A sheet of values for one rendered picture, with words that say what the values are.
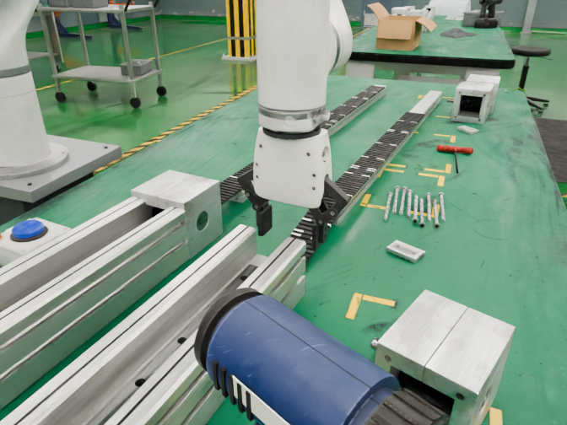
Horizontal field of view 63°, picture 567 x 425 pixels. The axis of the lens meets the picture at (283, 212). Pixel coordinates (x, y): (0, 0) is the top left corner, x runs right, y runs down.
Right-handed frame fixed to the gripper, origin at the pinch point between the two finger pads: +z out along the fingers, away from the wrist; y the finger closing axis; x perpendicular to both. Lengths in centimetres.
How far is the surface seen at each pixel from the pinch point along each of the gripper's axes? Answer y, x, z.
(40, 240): 29.2, 18.3, -0.4
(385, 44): 47, -212, 3
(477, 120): -16, -87, 4
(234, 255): 2.4, 11.2, -1.7
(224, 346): -13.7, 36.2, -15.0
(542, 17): -33, -1106, 53
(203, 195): 14.1, 1.1, -3.2
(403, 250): -14.2, -10.1, 4.9
